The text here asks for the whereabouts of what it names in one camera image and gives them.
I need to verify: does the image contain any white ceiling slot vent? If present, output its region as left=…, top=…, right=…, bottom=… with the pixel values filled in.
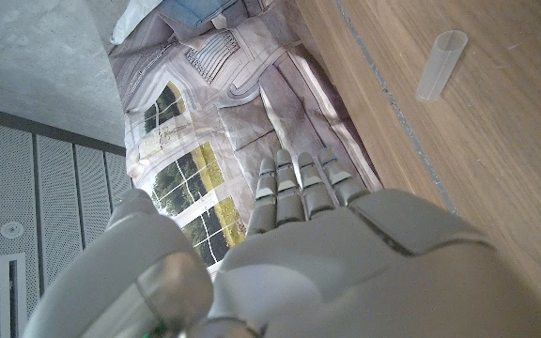
left=0, top=253, right=28, bottom=338

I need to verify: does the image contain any clear plastic tube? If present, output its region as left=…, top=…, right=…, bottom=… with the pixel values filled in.
left=414, top=29, right=470, bottom=103

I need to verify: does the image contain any printed sofa room backdrop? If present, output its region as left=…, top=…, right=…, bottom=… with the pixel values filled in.
left=108, top=0, right=384, bottom=278

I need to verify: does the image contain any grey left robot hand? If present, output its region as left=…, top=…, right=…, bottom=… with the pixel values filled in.
left=21, top=147, right=541, bottom=338

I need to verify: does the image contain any round white ceiling sensor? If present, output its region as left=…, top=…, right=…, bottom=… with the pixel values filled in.
left=0, top=221, right=24, bottom=239

